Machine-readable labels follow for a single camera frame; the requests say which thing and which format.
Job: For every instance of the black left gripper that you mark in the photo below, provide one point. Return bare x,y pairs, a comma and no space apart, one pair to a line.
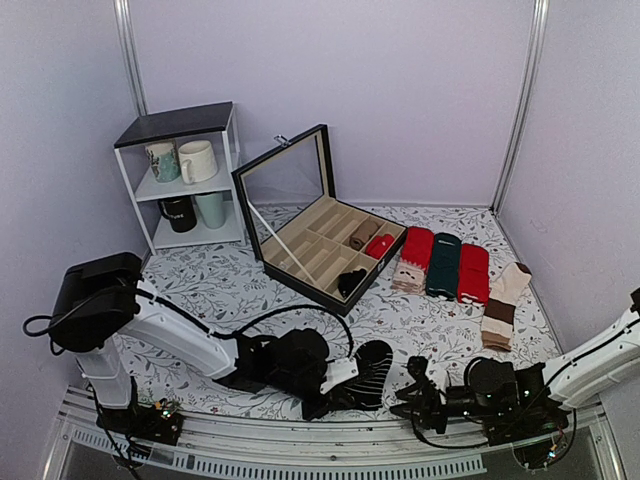
336,400

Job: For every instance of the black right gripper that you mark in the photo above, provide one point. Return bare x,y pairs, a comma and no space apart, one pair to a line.
428,417

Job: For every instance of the black white striped sock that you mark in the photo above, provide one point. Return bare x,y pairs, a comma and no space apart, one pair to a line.
374,360

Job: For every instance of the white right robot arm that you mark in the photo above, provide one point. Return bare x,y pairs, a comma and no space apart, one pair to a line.
575,377

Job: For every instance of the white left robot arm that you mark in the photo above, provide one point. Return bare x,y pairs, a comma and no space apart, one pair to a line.
109,296

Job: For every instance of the floral white table mat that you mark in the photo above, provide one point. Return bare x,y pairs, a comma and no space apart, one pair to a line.
225,287

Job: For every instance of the dark green sock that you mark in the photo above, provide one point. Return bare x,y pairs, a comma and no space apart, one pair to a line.
443,272

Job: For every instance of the red beige patterned sock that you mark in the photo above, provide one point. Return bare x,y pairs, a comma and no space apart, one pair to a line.
410,272

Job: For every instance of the rolled black sock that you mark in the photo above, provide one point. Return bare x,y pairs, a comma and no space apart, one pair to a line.
348,281

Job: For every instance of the red white sock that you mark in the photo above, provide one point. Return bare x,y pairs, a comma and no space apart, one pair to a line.
473,283

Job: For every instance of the cream brown striped sock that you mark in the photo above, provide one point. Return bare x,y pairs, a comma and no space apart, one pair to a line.
497,325

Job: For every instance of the rolled red sock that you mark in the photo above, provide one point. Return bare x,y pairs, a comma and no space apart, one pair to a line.
379,245

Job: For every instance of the black compartment storage box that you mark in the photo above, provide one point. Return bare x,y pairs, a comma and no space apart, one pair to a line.
298,227

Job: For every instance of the rolled tan sock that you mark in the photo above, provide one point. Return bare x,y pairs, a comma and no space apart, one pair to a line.
361,236

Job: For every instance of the mint green tumbler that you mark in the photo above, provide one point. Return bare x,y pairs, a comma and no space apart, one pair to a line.
211,207

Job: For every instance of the black mug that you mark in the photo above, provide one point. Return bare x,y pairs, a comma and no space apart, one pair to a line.
180,213

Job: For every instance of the white ceramic mug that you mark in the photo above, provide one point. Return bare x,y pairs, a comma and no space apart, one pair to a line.
197,161

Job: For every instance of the white shelf black top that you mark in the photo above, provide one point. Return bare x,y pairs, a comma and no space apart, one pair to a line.
213,122

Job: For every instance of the patterned teal white mug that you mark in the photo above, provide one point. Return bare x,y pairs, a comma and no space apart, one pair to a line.
163,160

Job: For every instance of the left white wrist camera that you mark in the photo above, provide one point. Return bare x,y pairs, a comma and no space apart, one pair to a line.
338,371

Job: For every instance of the aluminium front rail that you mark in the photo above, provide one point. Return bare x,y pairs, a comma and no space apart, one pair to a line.
224,447

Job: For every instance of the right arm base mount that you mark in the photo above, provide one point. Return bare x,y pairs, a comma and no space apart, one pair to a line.
546,418

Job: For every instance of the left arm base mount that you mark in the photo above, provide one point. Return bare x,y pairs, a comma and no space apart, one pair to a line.
159,423

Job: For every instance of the right aluminium corner post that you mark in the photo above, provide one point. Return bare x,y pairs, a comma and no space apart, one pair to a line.
532,62

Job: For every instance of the aluminium corner post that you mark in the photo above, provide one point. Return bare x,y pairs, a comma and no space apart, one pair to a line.
532,62
126,37

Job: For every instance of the left aluminium corner post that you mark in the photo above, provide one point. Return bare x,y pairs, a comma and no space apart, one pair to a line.
126,37

